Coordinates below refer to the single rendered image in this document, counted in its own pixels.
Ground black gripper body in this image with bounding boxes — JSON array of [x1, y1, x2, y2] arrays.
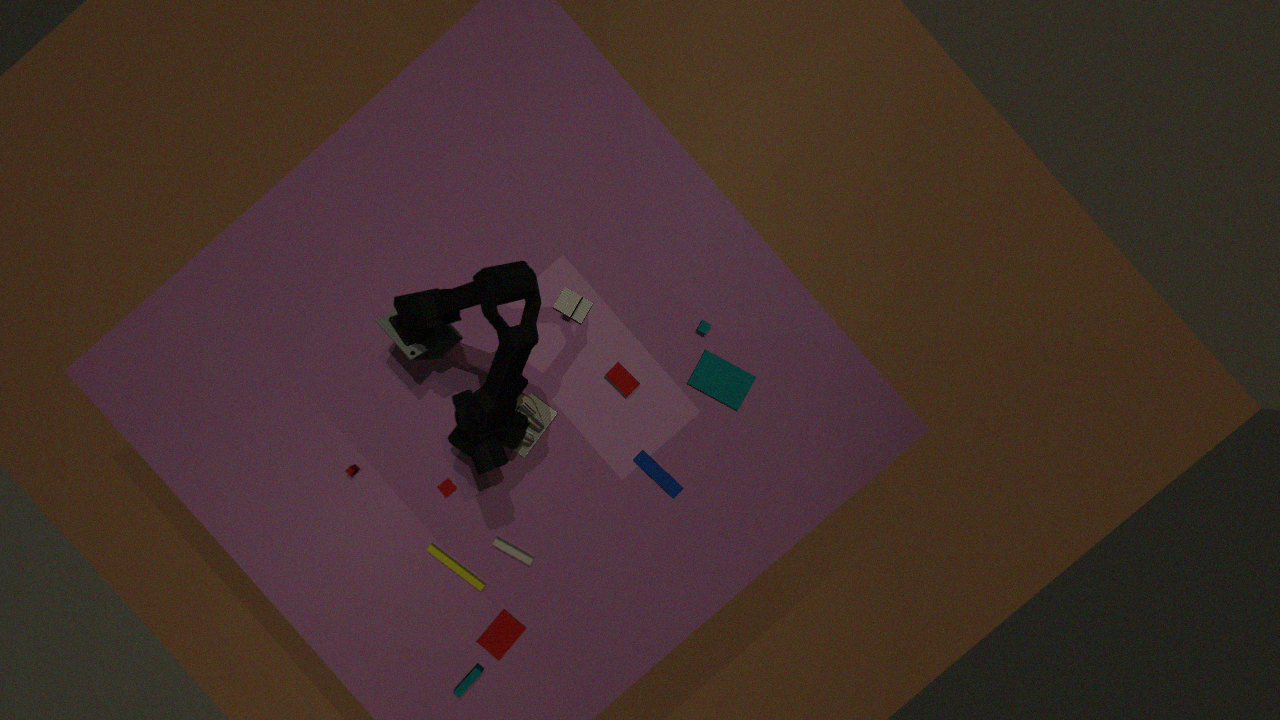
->
[[448, 375, 529, 456]]

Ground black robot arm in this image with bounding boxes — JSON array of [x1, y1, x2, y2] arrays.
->
[[389, 261, 541, 475]]

